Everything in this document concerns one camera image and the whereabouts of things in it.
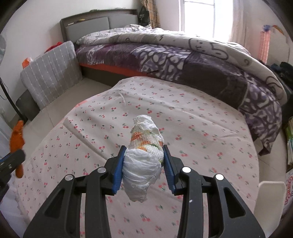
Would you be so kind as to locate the white diaper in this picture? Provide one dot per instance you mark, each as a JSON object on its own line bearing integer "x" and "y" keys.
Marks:
{"x": 143, "y": 158}

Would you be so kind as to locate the dark bed frame headboard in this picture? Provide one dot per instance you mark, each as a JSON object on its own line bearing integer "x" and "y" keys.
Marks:
{"x": 76, "y": 26}

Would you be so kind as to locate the white cartoon print duvet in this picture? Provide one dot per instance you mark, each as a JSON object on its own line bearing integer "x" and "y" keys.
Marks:
{"x": 230, "y": 52}

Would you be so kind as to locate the plaid fabric roll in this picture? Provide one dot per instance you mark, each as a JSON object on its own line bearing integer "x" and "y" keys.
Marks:
{"x": 154, "y": 18}

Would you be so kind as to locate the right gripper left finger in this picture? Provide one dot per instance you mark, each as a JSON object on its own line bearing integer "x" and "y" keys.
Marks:
{"x": 114, "y": 168}

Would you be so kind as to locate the white trash bin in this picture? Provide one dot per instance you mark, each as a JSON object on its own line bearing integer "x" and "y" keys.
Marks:
{"x": 269, "y": 205}

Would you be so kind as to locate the white pink drawer cabinet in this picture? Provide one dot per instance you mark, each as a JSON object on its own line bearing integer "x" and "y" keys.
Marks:
{"x": 273, "y": 45}

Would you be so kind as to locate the white curtain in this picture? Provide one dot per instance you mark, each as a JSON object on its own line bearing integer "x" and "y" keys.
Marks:
{"x": 244, "y": 25}

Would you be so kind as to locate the grey checked cushion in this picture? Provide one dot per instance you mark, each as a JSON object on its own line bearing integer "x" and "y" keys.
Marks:
{"x": 52, "y": 74}

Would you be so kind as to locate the orange snack wrapper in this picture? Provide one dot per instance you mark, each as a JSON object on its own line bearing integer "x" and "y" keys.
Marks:
{"x": 16, "y": 143}

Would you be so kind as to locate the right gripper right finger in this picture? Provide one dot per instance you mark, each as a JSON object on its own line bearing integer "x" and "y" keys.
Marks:
{"x": 172, "y": 167}

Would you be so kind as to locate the Ganten water carton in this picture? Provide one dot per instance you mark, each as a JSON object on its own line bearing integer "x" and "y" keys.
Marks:
{"x": 289, "y": 192}

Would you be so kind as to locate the purple patterned blanket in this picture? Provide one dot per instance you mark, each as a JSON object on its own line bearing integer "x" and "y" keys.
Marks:
{"x": 224, "y": 81}

